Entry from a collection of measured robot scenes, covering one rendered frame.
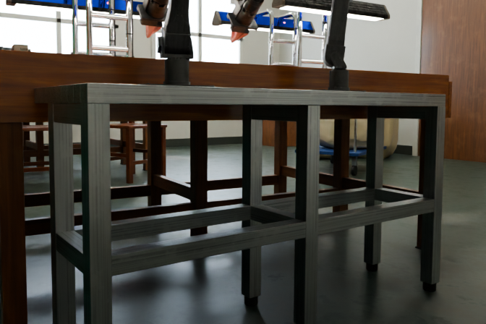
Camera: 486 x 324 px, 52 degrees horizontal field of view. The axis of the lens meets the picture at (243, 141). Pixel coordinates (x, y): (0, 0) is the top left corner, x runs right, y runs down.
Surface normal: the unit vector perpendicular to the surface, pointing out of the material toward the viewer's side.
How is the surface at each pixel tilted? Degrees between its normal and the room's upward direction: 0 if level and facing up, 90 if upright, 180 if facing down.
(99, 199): 90
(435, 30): 90
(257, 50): 90
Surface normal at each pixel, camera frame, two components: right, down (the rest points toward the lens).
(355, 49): -0.81, 0.04
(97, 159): 0.58, 0.07
